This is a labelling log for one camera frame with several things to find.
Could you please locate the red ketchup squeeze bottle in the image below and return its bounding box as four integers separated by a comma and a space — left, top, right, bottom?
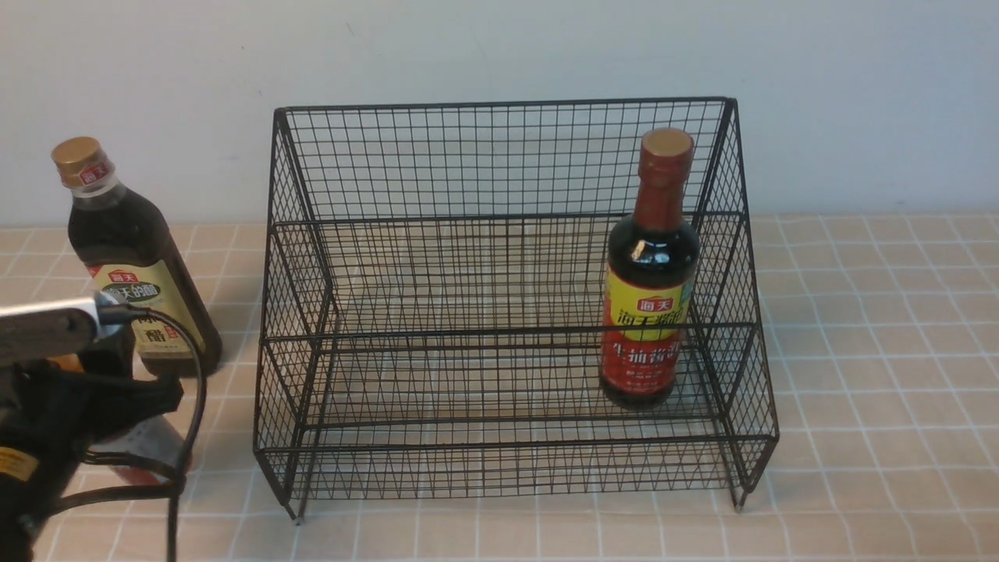
48, 353, 193, 486

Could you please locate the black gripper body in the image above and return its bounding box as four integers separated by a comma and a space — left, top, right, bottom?
1, 350, 184, 485

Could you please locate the soy sauce bottle red label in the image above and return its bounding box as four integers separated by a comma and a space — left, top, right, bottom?
599, 128, 702, 411

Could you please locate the black wire mesh rack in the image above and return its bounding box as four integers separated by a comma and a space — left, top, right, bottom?
253, 96, 779, 518

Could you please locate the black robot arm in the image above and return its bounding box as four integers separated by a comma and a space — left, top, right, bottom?
1, 350, 184, 561

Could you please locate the dark vinegar bottle yellow label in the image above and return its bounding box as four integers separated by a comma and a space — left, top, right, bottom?
51, 137, 222, 375

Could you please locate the black camera cable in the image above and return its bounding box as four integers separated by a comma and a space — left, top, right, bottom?
47, 306, 208, 562

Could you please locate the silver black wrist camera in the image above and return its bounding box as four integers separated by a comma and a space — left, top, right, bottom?
1, 292, 139, 367

